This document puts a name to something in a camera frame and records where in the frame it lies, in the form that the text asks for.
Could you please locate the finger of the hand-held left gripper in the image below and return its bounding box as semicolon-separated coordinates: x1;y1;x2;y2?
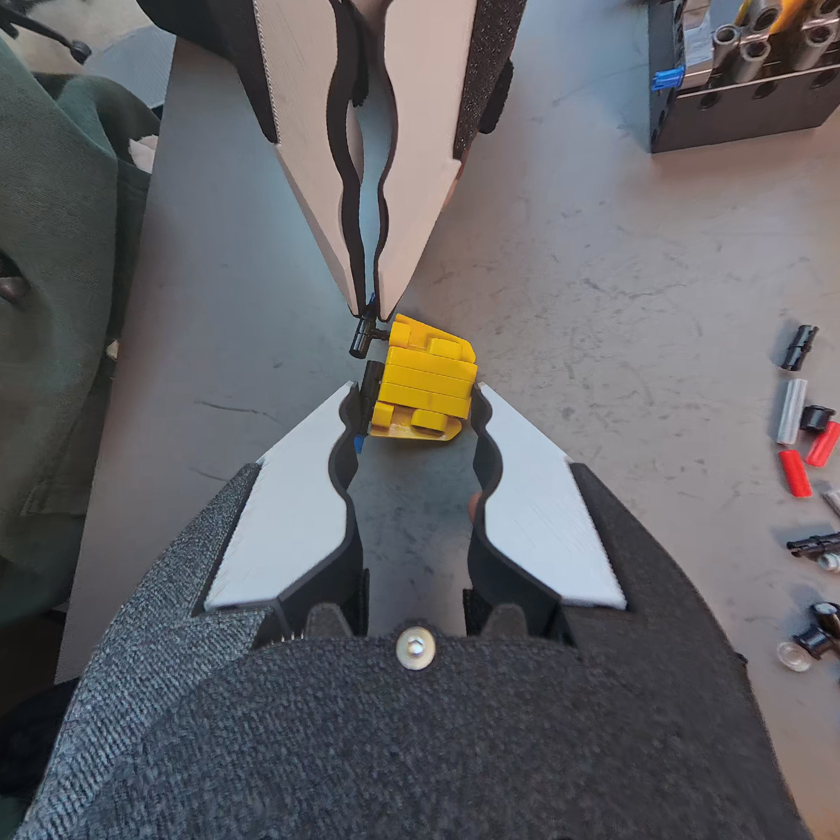
373;0;478;322
253;0;370;317

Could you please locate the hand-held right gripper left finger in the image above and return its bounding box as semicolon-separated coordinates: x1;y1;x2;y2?
203;381;370;637

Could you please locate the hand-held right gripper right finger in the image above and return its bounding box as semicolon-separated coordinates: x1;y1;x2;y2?
462;382;627;637

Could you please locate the yellow lego panel assembly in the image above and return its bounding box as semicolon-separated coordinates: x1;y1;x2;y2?
354;314;479;455

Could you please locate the black lego connector blue pin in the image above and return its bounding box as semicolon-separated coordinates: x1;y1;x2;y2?
350;292;393;359

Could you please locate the pile of lego pins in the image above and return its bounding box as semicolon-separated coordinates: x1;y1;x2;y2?
776;323;840;673

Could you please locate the black perforated base block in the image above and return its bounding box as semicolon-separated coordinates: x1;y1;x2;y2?
648;0;840;155

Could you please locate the black drawstring toggle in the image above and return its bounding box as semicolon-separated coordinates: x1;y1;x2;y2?
0;259;32;309

